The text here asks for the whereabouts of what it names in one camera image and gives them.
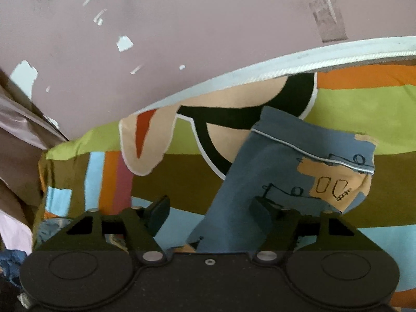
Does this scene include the blue crumpled cloth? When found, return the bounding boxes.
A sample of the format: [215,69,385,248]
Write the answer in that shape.
[0,250,34,287]

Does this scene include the pinkish brown curtain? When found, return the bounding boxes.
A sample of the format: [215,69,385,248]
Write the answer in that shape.
[0,68,71,256]

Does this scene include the blue patterned pants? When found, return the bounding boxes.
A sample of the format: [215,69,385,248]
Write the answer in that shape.
[186,105,378,254]

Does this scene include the colourful striped printed bedsheet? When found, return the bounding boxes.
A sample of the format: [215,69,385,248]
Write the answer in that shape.
[34,62,416,310]

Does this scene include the grey tape strip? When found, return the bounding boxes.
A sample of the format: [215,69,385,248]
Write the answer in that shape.
[308,0,349,42]

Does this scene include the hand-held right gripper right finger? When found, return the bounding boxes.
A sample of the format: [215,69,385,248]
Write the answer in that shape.
[248,196,358,264]

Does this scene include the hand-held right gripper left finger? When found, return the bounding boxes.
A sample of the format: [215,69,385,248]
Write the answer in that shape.
[65,195,171,264]

